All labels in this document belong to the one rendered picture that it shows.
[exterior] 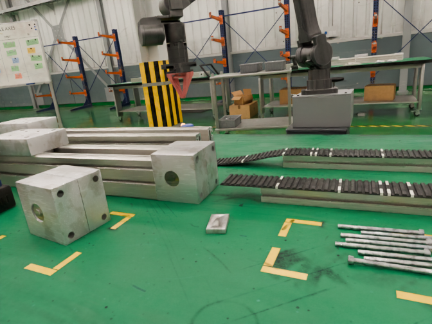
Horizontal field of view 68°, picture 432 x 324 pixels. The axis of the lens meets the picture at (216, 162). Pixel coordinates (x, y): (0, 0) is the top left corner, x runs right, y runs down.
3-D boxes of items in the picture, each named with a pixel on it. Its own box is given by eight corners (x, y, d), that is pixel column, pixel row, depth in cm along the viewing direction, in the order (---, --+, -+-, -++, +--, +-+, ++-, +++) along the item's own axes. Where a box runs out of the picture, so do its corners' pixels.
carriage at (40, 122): (60, 135, 109) (56, 116, 107) (32, 144, 100) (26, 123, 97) (29, 135, 115) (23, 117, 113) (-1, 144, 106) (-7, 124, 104)
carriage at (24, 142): (71, 153, 83) (65, 128, 81) (34, 167, 73) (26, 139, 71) (29, 152, 89) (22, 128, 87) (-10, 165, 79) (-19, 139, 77)
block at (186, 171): (223, 180, 70) (219, 137, 67) (198, 204, 59) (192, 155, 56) (187, 178, 73) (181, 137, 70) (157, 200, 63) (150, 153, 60)
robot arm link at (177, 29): (186, 18, 87) (180, 21, 92) (161, 19, 85) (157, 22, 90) (189, 45, 89) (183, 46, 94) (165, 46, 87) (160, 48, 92)
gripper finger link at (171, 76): (169, 99, 94) (164, 66, 91) (180, 96, 100) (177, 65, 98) (189, 98, 91) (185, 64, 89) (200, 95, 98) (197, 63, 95)
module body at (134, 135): (215, 156, 88) (211, 126, 85) (199, 168, 79) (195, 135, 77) (18, 151, 119) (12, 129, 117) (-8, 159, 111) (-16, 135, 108)
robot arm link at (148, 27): (181, -8, 83) (172, 0, 91) (137, -7, 79) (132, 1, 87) (187, 41, 87) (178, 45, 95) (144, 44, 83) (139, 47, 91)
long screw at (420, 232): (423, 234, 43) (423, 227, 42) (424, 238, 42) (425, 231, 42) (337, 227, 47) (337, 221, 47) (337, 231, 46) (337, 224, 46)
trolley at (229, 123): (294, 136, 416) (292, 54, 385) (295, 148, 365) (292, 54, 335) (217, 139, 440) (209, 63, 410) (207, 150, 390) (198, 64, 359)
